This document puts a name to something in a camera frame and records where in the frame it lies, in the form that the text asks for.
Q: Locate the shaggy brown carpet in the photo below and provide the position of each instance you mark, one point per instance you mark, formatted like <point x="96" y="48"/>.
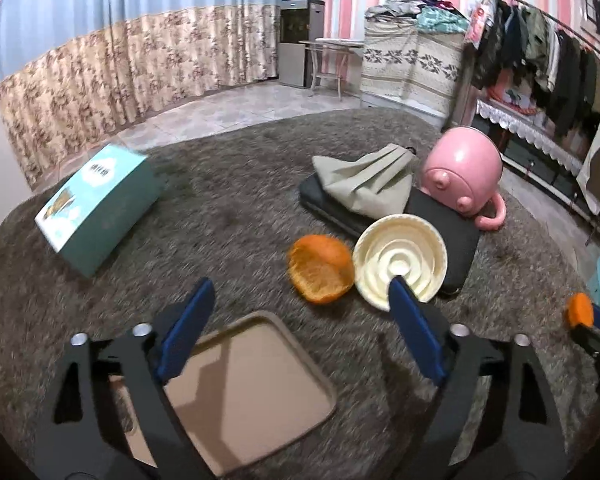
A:
<point x="229" y="210"/>

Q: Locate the orange bottle cap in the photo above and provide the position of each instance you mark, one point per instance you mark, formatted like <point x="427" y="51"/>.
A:
<point x="580" y="311"/>

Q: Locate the clothes rack with garments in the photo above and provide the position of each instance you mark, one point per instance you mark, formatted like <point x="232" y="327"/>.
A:
<point x="529" y="62"/>

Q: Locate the beige cloth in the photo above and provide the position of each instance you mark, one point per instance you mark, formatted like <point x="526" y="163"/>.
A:
<point x="376" y="185"/>

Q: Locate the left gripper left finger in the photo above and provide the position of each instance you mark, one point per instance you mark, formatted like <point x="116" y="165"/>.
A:
<point x="80" y="434"/>

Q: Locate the low tv bench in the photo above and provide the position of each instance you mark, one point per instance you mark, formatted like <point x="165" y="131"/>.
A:
<point x="532" y="154"/>

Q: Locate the small folding table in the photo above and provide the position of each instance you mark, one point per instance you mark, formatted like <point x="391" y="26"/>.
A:
<point x="329" y="57"/>

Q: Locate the cloth covered chest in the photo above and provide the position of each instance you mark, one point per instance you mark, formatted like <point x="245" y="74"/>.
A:
<point x="403" y="67"/>

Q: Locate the blue floral curtain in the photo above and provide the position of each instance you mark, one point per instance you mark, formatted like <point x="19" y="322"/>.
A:
<point x="75" y="72"/>

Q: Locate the brown phone case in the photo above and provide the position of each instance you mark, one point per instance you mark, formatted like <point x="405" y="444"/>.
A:
<point x="248" y="391"/>

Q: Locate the pink pig mug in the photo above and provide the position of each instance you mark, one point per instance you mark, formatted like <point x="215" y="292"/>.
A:
<point x="462" y="172"/>

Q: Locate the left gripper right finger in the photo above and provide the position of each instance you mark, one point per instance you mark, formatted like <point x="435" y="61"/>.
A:
<point x="519" y="435"/>

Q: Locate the orange peel half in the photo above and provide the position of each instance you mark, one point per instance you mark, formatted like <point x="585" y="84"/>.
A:
<point x="321" y="268"/>

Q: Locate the black notebook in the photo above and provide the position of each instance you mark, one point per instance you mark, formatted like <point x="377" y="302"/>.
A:
<point x="460" y="235"/>

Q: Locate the water dispenser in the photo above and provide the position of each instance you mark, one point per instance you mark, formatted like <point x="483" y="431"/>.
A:
<point x="301" y="21"/>

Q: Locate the teal tissue box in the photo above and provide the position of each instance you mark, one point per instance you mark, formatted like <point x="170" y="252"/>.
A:
<point x="92" y="211"/>

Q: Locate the pile of folded clothes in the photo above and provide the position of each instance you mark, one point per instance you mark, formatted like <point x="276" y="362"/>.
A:
<point x="435" y="16"/>

